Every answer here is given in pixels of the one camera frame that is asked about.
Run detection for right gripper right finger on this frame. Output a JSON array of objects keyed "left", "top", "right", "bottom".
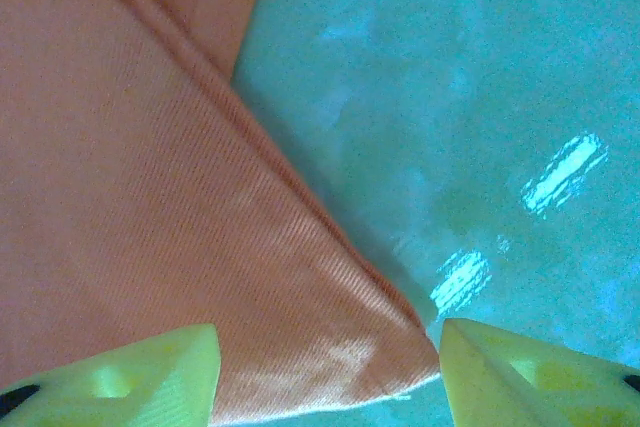
[{"left": 438, "top": 317, "right": 640, "bottom": 427}]

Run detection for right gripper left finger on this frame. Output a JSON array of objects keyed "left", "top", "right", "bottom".
[{"left": 0, "top": 322, "right": 222, "bottom": 427}]

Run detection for orange trousers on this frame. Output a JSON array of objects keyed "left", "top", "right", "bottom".
[{"left": 0, "top": 0, "right": 444, "bottom": 427}]

